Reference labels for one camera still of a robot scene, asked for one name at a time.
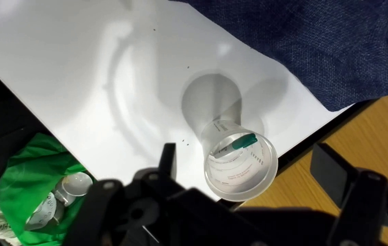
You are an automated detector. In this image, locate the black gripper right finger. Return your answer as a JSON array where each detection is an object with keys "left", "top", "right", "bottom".
[{"left": 311, "top": 144, "right": 359, "bottom": 208}]

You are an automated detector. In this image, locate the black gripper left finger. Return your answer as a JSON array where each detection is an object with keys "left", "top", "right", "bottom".
[{"left": 159, "top": 142, "right": 177, "bottom": 179}]

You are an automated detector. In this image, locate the green marker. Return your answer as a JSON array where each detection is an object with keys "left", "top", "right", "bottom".
[{"left": 214, "top": 134, "right": 257, "bottom": 159}]

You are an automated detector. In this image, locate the clear plastic measuring cup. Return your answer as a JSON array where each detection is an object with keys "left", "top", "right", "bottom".
[{"left": 200, "top": 120, "right": 279, "bottom": 202}]

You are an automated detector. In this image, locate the clear cup in bag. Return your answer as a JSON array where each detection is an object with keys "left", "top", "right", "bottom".
[{"left": 27, "top": 193, "right": 58, "bottom": 230}]

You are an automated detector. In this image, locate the dark blue cloth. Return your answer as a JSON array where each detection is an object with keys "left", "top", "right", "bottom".
[{"left": 176, "top": 0, "right": 388, "bottom": 111}]

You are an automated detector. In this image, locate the green plastic bag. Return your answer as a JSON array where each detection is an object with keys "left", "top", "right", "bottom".
[{"left": 0, "top": 134, "right": 94, "bottom": 246}]

